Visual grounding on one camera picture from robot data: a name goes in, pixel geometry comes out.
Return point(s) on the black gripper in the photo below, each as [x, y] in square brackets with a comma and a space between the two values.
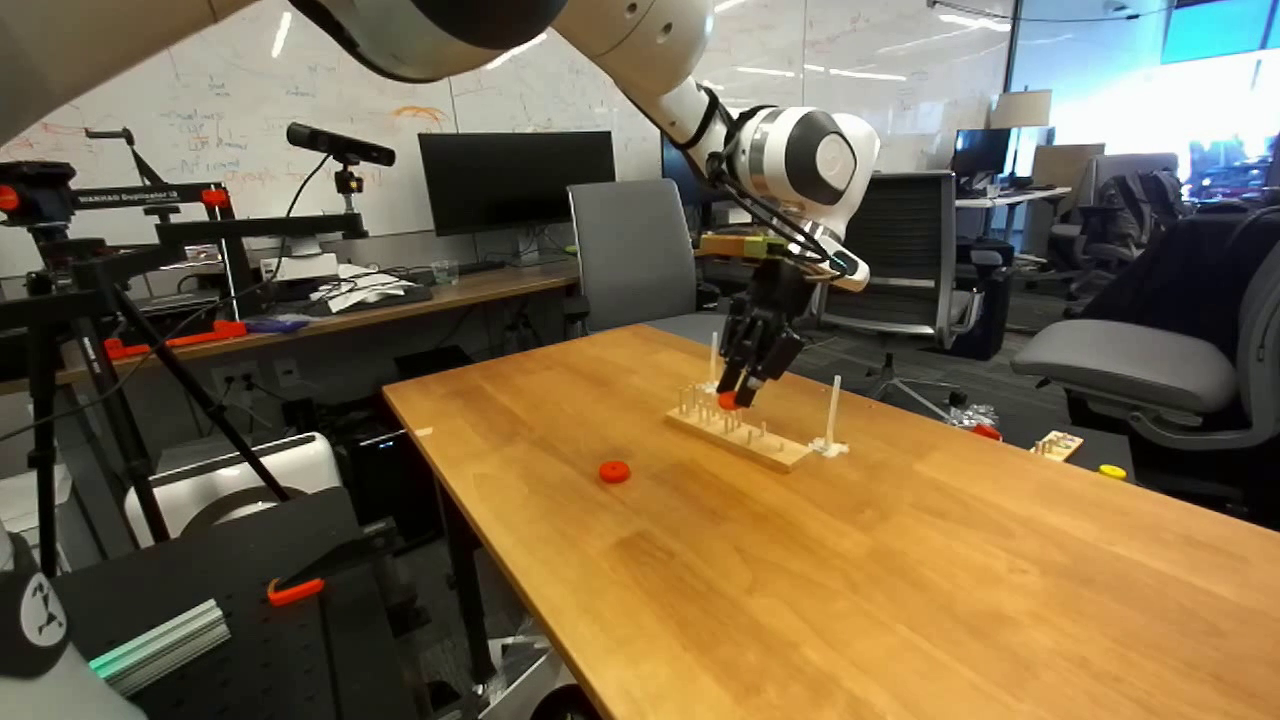
[778, 307]

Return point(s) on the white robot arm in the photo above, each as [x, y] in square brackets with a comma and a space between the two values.
[642, 41]

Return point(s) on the white robot base unit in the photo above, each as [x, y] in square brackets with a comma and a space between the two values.
[242, 480]

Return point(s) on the small purple object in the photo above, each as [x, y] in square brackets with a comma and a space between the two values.
[274, 322]

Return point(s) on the clear wine glass right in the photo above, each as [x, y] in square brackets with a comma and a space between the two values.
[702, 392]

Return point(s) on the wooden block with pegs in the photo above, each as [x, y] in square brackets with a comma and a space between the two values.
[760, 447]

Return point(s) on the grey chair with tall back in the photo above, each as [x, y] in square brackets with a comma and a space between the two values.
[633, 255]

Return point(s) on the black mesh office chair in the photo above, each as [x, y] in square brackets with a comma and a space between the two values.
[905, 255]

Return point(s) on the clear plastic bag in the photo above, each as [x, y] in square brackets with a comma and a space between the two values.
[960, 414]

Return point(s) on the small red piece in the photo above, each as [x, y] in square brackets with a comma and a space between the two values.
[990, 431]

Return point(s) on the low black side table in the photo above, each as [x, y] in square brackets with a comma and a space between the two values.
[1042, 416]

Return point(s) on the long wooden desk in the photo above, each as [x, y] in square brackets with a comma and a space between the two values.
[465, 285]

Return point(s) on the black computer monitor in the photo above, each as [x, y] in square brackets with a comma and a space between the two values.
[514, 182]

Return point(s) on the beige lamp shade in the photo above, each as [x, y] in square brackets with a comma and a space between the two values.
[1022, 110]

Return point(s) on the small yellow block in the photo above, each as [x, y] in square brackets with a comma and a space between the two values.
[1111, 470]

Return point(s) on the grey office chair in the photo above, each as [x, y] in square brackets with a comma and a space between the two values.
[1135, 360]

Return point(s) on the white crumpled cloth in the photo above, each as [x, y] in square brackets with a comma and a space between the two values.
[361, 285]

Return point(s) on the orange black bar clamp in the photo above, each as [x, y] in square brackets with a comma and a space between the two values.
[293, 589]

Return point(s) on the aluminium extrusion bar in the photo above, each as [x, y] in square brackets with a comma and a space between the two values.
[162, 647]

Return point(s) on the black cap white logo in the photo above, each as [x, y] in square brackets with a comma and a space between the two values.
[27, 614]

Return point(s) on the black stereo camera bar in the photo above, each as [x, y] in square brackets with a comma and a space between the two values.
[343, 145]

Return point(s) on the red rail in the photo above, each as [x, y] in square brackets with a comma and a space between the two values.
[173, 341]

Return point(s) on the black camera tripod rig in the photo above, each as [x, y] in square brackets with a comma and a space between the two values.
[42, 427]

